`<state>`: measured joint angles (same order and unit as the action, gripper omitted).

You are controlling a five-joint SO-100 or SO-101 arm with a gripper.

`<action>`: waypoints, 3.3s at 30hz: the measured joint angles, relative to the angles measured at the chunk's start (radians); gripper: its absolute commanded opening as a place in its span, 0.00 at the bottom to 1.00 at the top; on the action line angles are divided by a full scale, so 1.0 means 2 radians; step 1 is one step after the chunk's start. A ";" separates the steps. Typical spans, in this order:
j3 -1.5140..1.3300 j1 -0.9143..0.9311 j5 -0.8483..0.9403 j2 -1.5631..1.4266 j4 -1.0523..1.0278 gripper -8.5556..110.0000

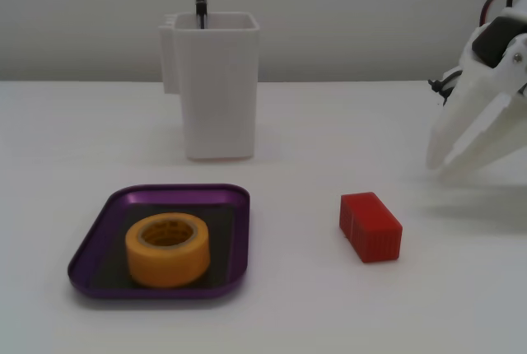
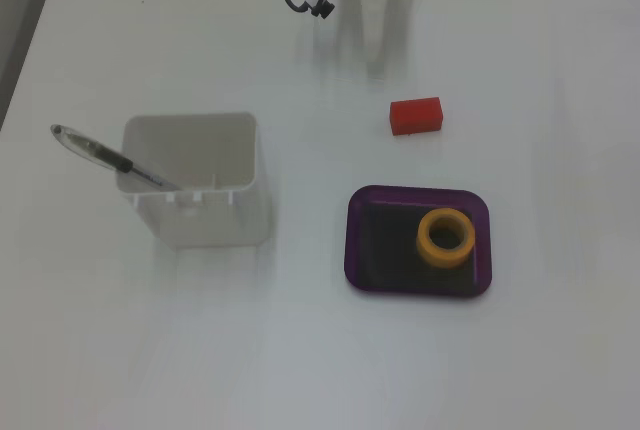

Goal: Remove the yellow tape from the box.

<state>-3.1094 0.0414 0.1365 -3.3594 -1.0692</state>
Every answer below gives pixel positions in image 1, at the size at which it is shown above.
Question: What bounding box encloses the yellow tape roll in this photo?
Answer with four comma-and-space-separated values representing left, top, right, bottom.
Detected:
124, 212, 212, 289

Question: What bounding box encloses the red ribbed plastic block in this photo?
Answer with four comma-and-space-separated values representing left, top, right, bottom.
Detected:
339, 191, 403, 264

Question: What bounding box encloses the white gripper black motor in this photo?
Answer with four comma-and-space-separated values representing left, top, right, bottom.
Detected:
426, 2, 527, 184

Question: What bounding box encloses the red looped wire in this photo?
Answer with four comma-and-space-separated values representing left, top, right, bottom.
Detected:
478, 0, 527, 26

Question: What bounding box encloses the white plastic pen holder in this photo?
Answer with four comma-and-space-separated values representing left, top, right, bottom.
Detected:
158, 12, 260, 161

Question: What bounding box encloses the purple metal tray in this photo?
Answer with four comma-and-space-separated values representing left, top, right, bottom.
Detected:
67, 183, 251, 300

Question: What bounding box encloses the black cable with tie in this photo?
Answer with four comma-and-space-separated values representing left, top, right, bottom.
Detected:
427, 68, 464, 106

